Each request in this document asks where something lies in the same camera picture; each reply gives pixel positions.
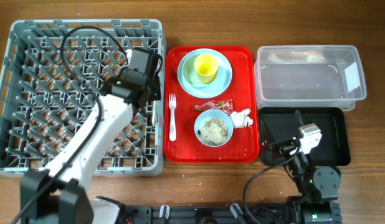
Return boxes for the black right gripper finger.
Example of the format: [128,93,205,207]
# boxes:
[260,119,281,144]
[295,110,308,127]

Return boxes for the white tissue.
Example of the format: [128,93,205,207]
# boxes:
[229,108,254,129]

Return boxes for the white plastic fork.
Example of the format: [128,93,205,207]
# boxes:
[169,93,177,141]

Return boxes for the light green bowl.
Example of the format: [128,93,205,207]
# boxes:
[182,54,217,88]

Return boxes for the blue bowl with rice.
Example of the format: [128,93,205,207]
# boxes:
[194,110,234,147]

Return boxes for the yellow plastic cup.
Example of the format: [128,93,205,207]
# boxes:
[194,54,219,84]

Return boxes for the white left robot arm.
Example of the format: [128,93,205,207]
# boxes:
[13,48,163,223]

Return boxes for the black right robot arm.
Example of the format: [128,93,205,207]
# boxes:
[255,110,341,223]

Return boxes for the grey dishwasher rack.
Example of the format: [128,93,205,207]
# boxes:
[0,19,166,177]

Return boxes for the black plastic tray bin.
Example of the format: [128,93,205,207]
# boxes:
[258,107,351,166]

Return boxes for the clear plastic bin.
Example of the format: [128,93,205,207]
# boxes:
[254,45,367,111]

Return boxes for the red snack wrapper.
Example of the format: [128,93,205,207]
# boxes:
[193,100,234,114]

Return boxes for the light blue plate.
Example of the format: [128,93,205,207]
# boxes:
[177,49,232,98]

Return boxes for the red plastic tray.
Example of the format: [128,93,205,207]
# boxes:
[163,45,259,163]

